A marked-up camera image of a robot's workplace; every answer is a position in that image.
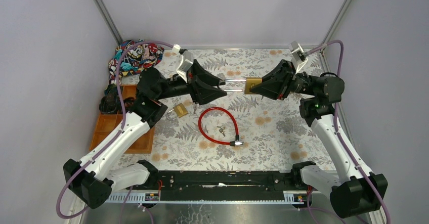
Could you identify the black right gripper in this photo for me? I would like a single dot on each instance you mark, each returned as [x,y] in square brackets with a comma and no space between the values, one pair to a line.
[277,83]

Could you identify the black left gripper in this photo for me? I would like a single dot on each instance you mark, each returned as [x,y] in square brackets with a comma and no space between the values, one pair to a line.
[192,83]

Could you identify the keys of padlock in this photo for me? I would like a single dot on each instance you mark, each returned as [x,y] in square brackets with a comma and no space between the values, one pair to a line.
[195,108]

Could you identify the brass padlock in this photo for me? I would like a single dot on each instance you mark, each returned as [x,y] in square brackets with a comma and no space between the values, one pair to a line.
[177,111]
[249,83]

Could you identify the silver keys of cable lock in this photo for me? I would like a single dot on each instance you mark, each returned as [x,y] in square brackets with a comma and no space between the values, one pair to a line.
[221,130]

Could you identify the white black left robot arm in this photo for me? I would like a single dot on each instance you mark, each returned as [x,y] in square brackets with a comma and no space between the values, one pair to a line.
[93,180]

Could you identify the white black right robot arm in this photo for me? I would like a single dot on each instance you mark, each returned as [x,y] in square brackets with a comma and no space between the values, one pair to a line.
[356,189]

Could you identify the floral patterned table mat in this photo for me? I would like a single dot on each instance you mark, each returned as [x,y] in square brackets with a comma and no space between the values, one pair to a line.
[261,134]

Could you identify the colourful comic print cloth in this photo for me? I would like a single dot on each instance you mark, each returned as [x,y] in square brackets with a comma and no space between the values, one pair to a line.
[138,59]

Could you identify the orange wooden compartment tray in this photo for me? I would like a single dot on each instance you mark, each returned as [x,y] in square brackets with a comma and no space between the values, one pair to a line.
[106,123]

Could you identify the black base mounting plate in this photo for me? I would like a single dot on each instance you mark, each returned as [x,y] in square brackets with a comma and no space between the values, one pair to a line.
[259,186]

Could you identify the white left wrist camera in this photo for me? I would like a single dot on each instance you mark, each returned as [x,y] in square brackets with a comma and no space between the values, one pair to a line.
[185,61]

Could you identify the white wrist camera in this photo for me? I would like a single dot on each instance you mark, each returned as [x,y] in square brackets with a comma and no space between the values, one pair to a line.
[298,56]
[185,61]

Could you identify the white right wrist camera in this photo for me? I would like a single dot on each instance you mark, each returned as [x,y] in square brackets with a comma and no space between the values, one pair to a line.
[298,56]

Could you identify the aluminium frame rail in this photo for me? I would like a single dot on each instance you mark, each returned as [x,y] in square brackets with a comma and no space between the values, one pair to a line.
[103,10]

